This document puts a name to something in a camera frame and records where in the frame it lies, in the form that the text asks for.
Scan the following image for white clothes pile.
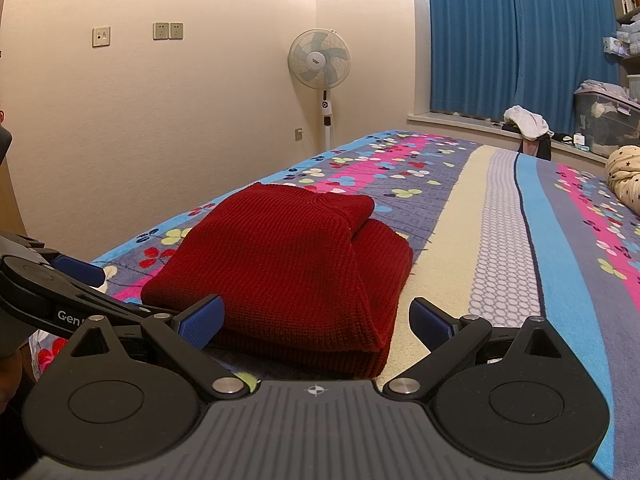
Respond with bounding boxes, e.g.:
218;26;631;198
502;105;552;141

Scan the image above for dark hanging clothes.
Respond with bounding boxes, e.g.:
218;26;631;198
517;131;554;162

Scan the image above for blue curtain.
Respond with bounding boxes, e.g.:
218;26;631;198
426;0;622;134

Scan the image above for red knitted sweater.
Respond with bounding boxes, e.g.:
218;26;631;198
141;182;415;380

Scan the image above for grey cloth pile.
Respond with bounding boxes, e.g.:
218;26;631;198
575;79;632;97

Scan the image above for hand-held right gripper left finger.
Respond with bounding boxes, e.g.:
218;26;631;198
64;295;251;402

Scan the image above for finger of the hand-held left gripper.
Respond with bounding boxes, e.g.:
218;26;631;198
0;255;177;345
20;246;109;289

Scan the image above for floral striped bed blanket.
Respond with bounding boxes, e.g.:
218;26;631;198
27;130;640;480

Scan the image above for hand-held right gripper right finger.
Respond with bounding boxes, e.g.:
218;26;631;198
380;298;573;403

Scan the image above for white window sill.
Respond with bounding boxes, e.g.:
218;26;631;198
406;111;610;162

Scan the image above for white standing fan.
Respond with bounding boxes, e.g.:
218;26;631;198
287;29;352;152

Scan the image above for wooden panel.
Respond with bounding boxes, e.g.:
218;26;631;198
0;160;29;237

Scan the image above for white packs on shelf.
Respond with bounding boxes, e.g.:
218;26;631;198
602;29;640;57

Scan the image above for wooden bookshelf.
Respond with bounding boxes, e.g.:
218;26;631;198
609;0;640;63

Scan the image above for cream star-patterned pillow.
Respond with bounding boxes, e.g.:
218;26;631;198
606;145;640;207

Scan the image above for clear plastic storage bin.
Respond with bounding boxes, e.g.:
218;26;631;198
574;91;640;154

